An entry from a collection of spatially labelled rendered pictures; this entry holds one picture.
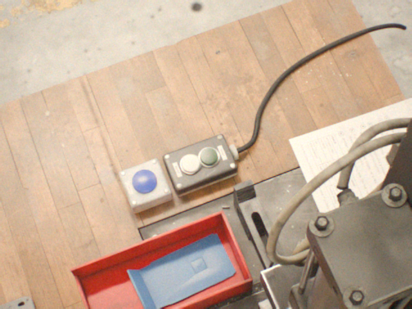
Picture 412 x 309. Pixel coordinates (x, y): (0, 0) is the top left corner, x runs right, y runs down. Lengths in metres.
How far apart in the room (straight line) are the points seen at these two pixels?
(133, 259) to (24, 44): 1.37
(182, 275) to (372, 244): 0.65
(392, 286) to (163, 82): 0.84
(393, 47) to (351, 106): 1.13
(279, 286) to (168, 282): 0.29
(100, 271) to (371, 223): 0.70
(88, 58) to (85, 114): 1.10
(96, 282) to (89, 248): 0.06
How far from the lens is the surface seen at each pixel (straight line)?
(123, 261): 1.37
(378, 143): 0.78
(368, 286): 0.74
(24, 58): 2.62
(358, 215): 0.76
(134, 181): 1.39
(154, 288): 1.36
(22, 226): 1.43
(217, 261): 1.37
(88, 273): 1.37
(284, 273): 1.12
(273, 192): 1.41
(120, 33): 2.61
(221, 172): 1.39
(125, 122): 1.47
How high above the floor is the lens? 2.22
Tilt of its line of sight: 67 degrees down
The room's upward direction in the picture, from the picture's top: 4 degrees counter-clockwise
